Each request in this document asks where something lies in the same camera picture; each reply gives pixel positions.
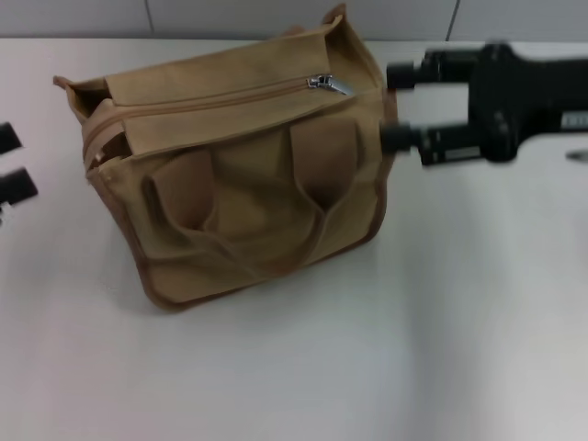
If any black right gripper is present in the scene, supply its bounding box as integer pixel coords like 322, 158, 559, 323
378, 40, 588, 168

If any silver metal zipper pull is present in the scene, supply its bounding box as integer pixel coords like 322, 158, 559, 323
306, 72, 356, 98

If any khaki canvas food bag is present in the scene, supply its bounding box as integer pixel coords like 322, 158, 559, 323
51, 2, 392, 311

